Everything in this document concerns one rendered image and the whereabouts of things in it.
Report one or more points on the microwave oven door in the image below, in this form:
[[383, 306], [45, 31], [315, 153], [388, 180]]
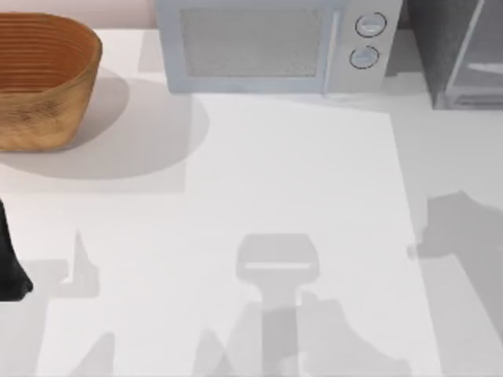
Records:
[[251, 80]]

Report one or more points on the pale microwave oven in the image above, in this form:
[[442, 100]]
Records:
[[353, 78]]

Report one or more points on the round microwave knob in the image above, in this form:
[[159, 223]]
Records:
[[370, 24], [364, 57]]

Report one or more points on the brown wicker basket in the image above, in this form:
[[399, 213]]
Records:
[[47, 102]]

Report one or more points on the grey cabinet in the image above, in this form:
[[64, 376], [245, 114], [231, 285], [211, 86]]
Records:
[[436, 47]]

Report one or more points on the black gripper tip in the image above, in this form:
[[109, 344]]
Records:
[[9, 271]]

